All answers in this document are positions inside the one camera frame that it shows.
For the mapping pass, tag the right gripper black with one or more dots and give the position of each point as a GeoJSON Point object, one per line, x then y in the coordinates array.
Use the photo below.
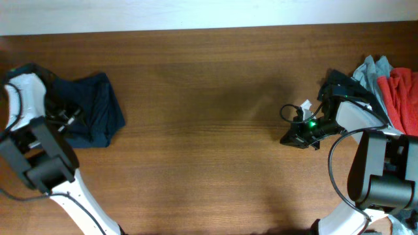
{"type": "Point", "coordinates": [294, 136]}

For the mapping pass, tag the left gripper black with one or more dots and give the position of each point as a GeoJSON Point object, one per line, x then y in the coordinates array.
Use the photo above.
{"type": "Point", "coordinates": [74, 112]}

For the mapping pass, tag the navy blue shorts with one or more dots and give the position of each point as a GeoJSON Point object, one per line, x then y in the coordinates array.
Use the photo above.
{"type": "Point", "coordinates": [101, 118]}

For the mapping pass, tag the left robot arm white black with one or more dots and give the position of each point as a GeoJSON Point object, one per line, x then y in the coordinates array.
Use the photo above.
{"type": "Point", "coordinates": [40, 156]}

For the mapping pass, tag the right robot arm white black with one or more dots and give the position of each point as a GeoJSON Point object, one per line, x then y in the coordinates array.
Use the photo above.
{"type": "Point", "coordinates": [382, 179]}

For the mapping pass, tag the black garment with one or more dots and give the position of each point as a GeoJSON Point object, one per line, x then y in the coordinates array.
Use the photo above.
{"type": "Point", "coordinates": [337, 83]}

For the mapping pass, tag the light grey garment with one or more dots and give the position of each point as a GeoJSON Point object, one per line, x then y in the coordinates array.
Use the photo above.
{"type": "Point", "coordinates": [368, 73]}

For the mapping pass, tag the red garment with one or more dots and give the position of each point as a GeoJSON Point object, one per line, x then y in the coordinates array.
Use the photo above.
{"type": "Point", "coordinates": [399, 92]}

